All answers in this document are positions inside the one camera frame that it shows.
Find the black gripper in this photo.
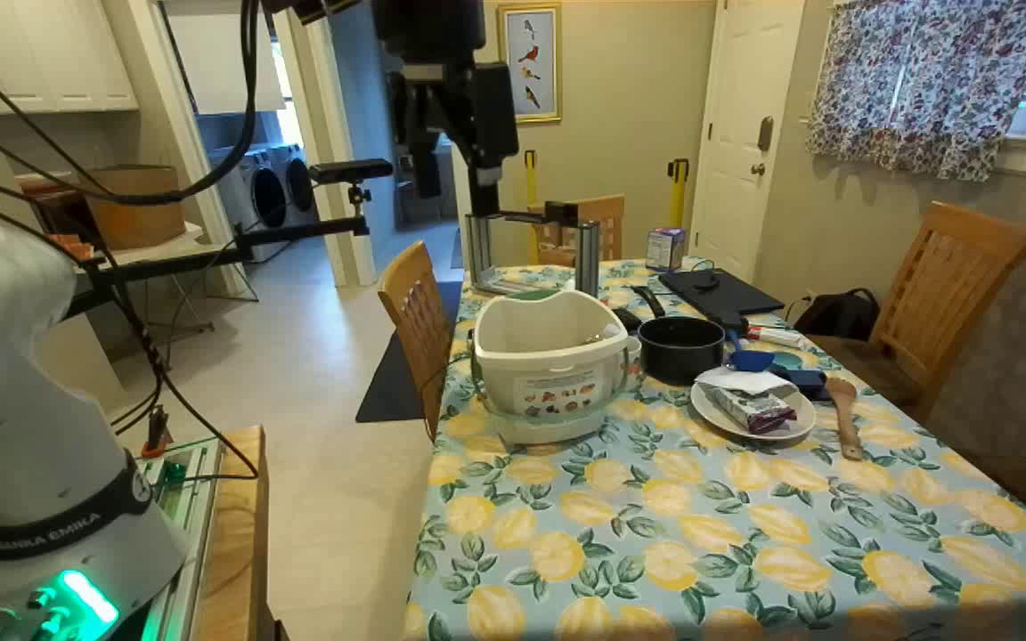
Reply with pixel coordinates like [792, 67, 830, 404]
[371, 0, 520, 216]

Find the white plastic basket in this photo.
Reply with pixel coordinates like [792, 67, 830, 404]
[471, 287, 631, 443]

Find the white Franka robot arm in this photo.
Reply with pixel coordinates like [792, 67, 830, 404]
[0, 214, 190, 641]

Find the wooden chair near basket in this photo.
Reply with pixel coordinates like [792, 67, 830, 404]
[376, 243, 451, 435]

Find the far wooden chair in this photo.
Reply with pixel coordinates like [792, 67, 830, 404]
[535, 192, 622, 265]

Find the white door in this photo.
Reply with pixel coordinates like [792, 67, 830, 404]
[689, 0, 803, 281]

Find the black tray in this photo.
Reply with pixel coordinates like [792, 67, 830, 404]
[663, 265, 781, 328]

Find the black cooking pot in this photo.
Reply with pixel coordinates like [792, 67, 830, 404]
[636, 283, 727, 385]

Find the lemon pattern tablecloth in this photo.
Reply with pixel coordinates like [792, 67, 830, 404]
[401, 255, 1026, 641]

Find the wrapped package on plate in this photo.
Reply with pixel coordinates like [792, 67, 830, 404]
[701, 370, 798, 435]

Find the black handbag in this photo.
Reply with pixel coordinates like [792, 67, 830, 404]
[795, 287, 878, 338]

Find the floral window curtain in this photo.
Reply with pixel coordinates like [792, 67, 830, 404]
[807, 0, 1026, 185]

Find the white plate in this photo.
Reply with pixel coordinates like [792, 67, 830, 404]
[689, 367, 817, 441]

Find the wooden spoon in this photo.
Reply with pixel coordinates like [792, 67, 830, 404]
[826, 377, 866, 461]

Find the wooden side table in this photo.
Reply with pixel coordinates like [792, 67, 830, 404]
[190, 427, 271, 641]

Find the wooden chair by curtain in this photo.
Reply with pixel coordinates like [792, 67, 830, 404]
[819, 200, 1026, 418]

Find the bird picture frame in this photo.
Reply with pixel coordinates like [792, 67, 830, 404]
[496, 0, 564, 123]

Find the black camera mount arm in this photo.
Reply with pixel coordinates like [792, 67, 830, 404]
[71, 157, 393, 312]

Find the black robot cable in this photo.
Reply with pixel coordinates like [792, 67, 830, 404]
[0, 0, 266, 479]

